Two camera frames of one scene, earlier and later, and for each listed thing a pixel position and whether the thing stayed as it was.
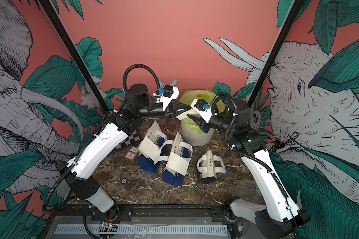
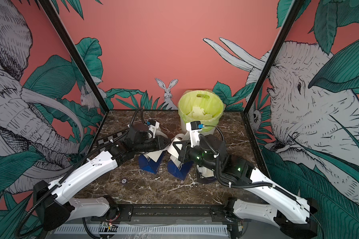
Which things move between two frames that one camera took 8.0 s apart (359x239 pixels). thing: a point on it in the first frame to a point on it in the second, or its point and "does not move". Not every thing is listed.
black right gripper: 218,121 to 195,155
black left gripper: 171,112 to 159,140
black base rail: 152,213 does not move
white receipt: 177,164 to 173,151
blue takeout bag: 183,149 to 173,169
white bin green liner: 185,100 does not move
